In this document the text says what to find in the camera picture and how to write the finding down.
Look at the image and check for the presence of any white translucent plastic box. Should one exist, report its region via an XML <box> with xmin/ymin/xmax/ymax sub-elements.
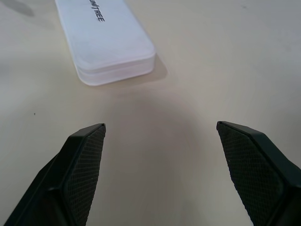
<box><xmin>54</xmin><ymin>0</ymin><xmax>157</xmax><ymax>87</ymax></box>

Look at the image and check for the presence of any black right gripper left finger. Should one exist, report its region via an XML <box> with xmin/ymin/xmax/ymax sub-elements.
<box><xmin>3</xmin><ymin>123</ymin><xmax>106</xmax><ymax>226</ymax></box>

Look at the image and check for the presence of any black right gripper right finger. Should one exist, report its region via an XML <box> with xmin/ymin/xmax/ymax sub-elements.
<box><xmin>216</xmin><ymin>121</ymin><xmax>301</xmax><ymax>226</ymax></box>

